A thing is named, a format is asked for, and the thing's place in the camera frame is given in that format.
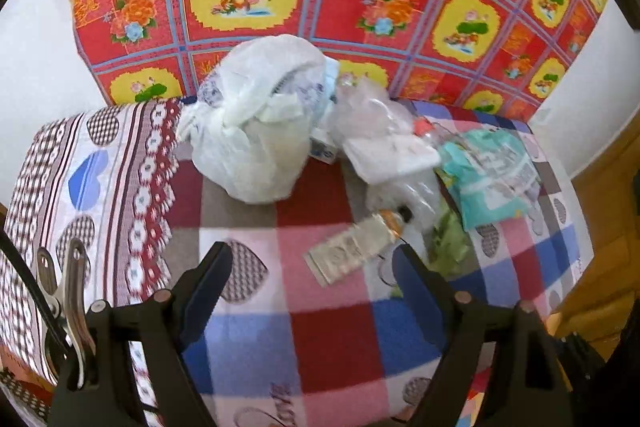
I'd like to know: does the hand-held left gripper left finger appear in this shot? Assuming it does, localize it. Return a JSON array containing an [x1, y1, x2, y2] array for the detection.
[[47, 241, 235, 427]]

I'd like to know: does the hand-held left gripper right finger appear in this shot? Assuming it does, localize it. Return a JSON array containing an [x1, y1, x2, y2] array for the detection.
[[391, 243, 601, 427]]

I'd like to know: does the white plastic bag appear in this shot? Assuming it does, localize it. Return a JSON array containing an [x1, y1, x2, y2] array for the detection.
[[176, 34, 341, 204]]

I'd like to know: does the green crumpled wrapper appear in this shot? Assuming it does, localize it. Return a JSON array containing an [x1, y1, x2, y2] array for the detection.
[[425, 209, 473, 278]]

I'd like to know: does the checkered heart blanket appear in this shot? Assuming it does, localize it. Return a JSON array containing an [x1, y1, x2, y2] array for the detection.
[[0, 99, 596, 427]]

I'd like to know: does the metal spring clip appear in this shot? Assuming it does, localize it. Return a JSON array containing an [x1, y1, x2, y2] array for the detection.
[[35, 237, 96, 393]]

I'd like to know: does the teal wipes packet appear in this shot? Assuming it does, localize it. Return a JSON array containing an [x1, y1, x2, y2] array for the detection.
[[439, 129, 543, 232]]

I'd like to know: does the white paper packet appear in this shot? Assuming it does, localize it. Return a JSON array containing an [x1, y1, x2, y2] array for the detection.
[[345, 132, 442, 184]]

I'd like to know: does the white carton box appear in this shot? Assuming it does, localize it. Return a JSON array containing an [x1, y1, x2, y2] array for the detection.
[[307, 127, 346, 165]]

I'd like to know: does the plastic bottle with red cap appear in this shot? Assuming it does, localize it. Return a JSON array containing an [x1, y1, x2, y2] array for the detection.
[[400, 107, 451, 142]]

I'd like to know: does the clear plastic bag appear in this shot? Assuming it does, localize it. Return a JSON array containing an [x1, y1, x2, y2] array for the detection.
[[330, 79, 451, 233]]

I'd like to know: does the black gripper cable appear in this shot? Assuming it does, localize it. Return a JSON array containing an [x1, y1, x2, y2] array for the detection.
[[0, 227, 71, 358]]

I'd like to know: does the red floral wall cloth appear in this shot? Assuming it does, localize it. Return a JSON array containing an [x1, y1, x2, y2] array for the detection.
[[57, 0, 613, 120]]

